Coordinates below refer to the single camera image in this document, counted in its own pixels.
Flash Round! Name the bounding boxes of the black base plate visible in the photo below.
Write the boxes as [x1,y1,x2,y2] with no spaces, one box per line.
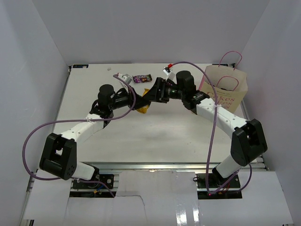
[193,173,241,189]
[72,174,114,189]

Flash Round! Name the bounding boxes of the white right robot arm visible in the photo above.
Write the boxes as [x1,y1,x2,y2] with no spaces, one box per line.
[143,71,268,188]

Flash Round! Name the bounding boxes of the beige paper cakes bag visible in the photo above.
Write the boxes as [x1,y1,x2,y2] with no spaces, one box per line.
[199,59,248,113]

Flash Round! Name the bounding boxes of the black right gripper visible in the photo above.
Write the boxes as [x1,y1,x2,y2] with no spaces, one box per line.
[143,77,186,103]

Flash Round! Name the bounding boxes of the purple candy bag small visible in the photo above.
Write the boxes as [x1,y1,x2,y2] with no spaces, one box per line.
[133,74,152,83]

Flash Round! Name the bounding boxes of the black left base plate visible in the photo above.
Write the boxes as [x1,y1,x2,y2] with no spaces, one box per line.
[72,174,114,189]

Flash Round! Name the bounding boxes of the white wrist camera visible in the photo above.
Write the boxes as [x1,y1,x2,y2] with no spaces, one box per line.
[163,64,175,81]
[115,73,133,89]

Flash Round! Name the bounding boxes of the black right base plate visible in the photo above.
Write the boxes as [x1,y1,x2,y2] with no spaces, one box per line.
[193,173,241,189]

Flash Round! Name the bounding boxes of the yellow candy bar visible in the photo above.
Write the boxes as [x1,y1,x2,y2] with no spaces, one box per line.
[137,88,150,114]

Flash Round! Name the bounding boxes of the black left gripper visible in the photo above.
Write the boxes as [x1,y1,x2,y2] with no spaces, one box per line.
[109,85,150,111]

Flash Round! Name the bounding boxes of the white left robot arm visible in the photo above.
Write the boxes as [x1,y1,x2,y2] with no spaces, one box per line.
[40,84,150,188]

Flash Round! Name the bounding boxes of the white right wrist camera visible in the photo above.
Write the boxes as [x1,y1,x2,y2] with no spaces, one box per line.
[163,64,175,81]

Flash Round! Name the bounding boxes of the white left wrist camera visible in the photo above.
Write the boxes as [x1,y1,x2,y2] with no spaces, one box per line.
[115,73,133,89]

